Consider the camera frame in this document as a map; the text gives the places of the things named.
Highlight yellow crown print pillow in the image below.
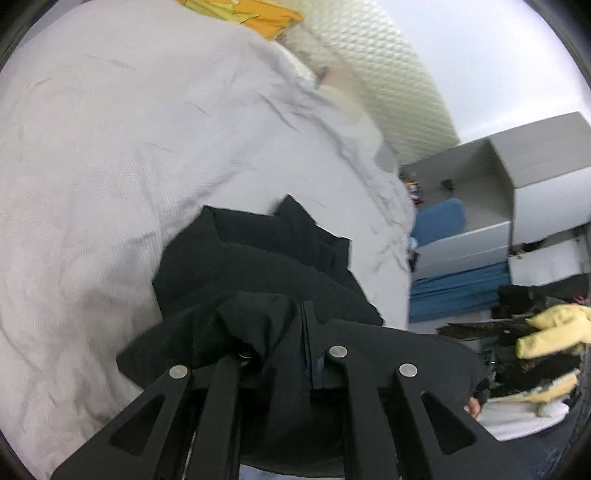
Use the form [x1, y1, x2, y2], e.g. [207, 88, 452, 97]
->
[175, 0, 305, 42]

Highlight group of small bottles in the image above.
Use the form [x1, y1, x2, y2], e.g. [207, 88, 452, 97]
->
[401, 171, 423, 206]

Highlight white wardrobe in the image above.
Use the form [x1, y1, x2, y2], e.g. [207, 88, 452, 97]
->
[399, 111, 591, 282]

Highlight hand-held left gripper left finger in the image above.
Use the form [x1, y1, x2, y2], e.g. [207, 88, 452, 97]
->
[50, 353, 243, 480]

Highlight blue curtain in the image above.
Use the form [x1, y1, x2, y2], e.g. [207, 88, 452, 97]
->
[409, 263, 511, 324]

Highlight hanging dark clothes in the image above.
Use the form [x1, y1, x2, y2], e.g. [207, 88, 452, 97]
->
[498, 282, 591, 320]

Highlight white cloth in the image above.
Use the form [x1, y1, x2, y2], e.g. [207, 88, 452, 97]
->
[478, 397, 571, 441]

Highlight cream quilted headboard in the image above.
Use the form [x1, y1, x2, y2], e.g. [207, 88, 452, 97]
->
[286, 0, 460, 164]

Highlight black puffer jacket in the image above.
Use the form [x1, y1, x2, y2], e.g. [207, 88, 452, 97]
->
[115, 194, 490, 476]

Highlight yellow garment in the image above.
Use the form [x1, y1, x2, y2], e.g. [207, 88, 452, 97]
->
[515, 305, 591, 358]

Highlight grey and white pillow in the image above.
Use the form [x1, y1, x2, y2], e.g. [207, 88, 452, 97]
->
[295, 46, 398, 171]

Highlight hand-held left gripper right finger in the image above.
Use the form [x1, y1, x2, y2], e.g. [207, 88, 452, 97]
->
[300, 301, 502, 480]

